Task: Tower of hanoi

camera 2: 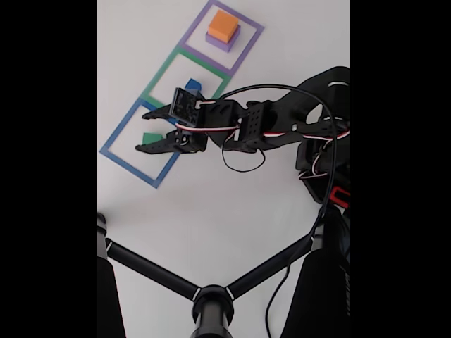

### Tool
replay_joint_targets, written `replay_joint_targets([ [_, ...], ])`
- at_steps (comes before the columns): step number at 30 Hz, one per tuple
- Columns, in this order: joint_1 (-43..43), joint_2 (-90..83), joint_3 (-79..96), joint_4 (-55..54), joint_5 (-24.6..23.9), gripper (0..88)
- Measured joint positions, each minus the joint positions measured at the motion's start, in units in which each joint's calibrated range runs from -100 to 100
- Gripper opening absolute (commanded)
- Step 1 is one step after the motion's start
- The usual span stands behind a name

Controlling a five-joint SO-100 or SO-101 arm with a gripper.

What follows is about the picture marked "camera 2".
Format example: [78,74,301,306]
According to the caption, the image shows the red white servo cable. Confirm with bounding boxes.
[298,154,332,181]
[174,99,351,173]

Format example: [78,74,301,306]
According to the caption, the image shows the green tape square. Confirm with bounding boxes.
[140,44,232,132]

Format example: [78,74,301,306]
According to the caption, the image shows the red clamp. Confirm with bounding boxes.
[328,186,351,208]

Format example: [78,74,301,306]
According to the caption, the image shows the small blue cube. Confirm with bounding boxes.
[185,77,204,95]

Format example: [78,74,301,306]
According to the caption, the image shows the blue tape square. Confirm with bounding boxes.
[99,97,194,189]

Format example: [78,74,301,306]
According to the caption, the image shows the black tripod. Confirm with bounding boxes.
[97,206,351,338]

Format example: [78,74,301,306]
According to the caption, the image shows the orange cube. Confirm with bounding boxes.
[207,9,239,41]

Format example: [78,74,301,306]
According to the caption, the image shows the purple cube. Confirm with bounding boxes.
[205,24,242,54]

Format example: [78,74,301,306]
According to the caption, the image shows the purple tape square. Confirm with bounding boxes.
[178,0,265,77]

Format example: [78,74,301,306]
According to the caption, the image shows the gripper camera board, blue mount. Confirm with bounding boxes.
[168,87,206,128]

